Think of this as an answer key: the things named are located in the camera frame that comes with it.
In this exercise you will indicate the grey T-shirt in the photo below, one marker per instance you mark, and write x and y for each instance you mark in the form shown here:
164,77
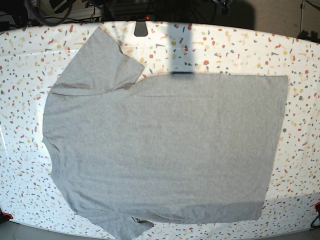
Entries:
174,148

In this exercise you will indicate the terrazzo pattern table cloth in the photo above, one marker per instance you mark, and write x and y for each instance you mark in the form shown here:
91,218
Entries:
32,59

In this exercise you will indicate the red clamp right corner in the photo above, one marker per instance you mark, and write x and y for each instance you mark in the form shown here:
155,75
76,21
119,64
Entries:
317,207

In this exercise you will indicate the red clamp corner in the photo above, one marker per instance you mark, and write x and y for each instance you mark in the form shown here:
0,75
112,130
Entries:
317,207
6,216

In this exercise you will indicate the red clamp left corner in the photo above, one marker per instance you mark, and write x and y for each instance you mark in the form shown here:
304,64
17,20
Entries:
6,216

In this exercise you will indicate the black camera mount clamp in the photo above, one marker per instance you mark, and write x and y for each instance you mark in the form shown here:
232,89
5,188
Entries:
140,29

